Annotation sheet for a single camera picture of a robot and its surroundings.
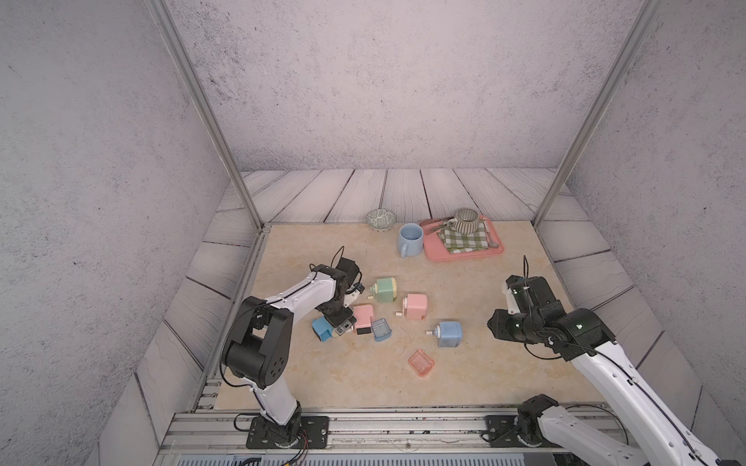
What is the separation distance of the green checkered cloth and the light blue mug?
0.11m

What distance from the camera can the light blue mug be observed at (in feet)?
3.51

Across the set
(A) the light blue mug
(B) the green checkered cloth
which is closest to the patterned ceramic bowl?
(A) the light blue mug

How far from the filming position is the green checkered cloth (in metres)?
1.13
